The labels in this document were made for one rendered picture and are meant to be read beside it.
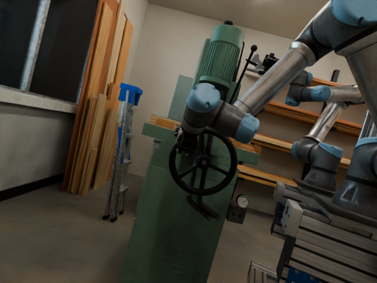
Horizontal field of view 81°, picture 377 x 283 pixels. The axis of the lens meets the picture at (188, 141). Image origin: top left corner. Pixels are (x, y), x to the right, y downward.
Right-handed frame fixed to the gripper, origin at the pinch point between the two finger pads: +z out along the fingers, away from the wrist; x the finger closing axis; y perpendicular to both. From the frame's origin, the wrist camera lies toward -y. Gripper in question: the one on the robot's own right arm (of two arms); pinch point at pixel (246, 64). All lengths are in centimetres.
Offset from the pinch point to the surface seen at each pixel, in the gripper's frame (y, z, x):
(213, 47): 2.3, 19.1, -4.3
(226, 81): -9.3, 7.7, 6.8
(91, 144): -131, 104, -44
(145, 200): -60, 32, 55
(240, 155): -32.9, -7.8, 35.0
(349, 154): -128, -242, -159
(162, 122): -37, 35, 19
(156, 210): -63, 25, 57
